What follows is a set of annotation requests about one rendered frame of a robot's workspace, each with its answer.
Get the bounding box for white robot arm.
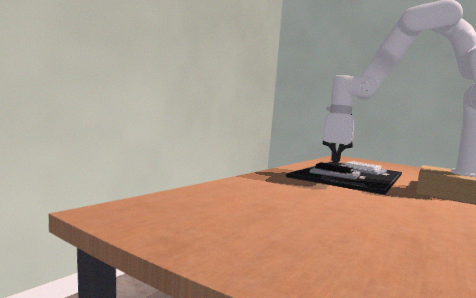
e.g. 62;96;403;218
326;0;476;177

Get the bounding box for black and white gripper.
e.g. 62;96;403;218
322;113;354;164

